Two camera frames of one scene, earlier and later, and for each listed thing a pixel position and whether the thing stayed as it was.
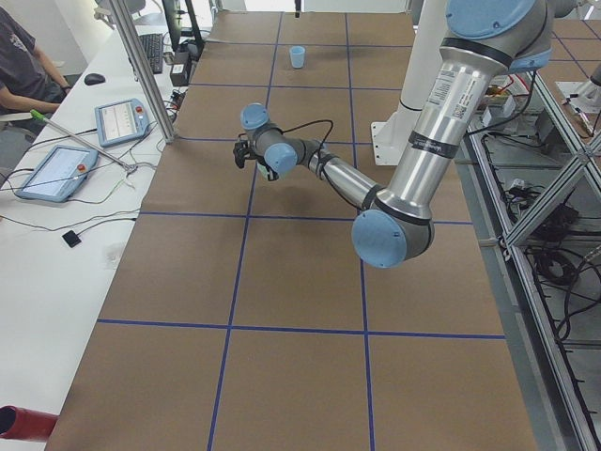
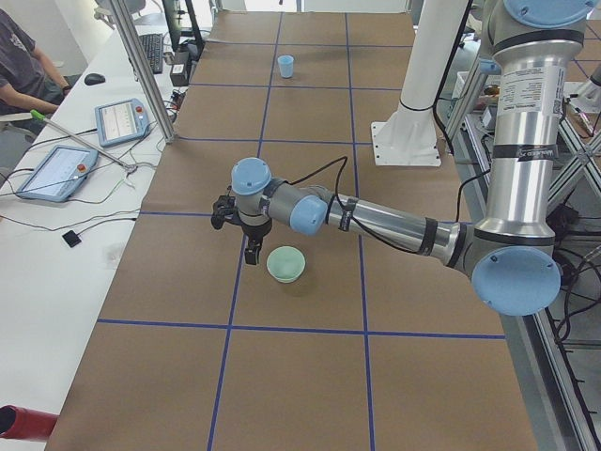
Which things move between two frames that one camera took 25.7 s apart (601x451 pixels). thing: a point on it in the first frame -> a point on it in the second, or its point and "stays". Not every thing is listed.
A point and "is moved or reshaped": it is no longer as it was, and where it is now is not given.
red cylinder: x=20 y=423 stays
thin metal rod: x=129 y=167 stays
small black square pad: x=71 y=239 stays
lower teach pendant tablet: x=59 y=175 stays
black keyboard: x=153 y=47 stays
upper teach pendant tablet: x=121 y=121 stays
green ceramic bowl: x=263 y=171 is moved or reshaped
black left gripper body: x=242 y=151 -> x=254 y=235
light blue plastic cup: x=297 y=54 -> x=285 y=64
